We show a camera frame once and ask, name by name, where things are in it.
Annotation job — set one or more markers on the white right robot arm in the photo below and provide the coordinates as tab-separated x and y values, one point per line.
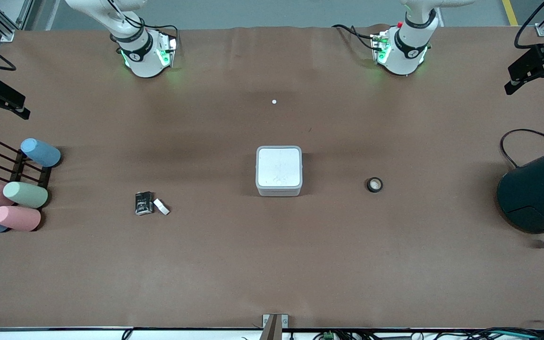
144	61

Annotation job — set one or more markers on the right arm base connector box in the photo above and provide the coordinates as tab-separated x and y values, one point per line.
167	49

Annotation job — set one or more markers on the black cup rack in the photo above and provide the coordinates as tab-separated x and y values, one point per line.
16	171

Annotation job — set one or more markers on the black wrapper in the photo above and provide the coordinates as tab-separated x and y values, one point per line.
143	204

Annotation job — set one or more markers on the black tape roll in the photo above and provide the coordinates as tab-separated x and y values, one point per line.
369	185

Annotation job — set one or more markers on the grey square storage box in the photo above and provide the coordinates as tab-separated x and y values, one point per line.
279	167

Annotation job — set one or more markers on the green connector plug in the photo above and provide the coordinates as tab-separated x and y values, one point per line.
328	335

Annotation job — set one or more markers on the metal camera post bracket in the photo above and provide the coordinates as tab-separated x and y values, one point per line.
274	328

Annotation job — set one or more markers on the green cup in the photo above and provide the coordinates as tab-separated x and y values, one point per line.
25	194

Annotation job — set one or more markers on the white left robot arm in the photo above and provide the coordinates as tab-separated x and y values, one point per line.
406	52

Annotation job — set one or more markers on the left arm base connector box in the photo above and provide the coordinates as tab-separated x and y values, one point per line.
381	47

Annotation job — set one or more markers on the small white block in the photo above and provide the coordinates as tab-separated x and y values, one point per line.
161	206

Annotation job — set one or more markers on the brown table cover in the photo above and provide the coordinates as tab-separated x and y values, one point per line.
272	259

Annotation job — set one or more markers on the dark teal round appliance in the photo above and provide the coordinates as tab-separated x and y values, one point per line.
536	193

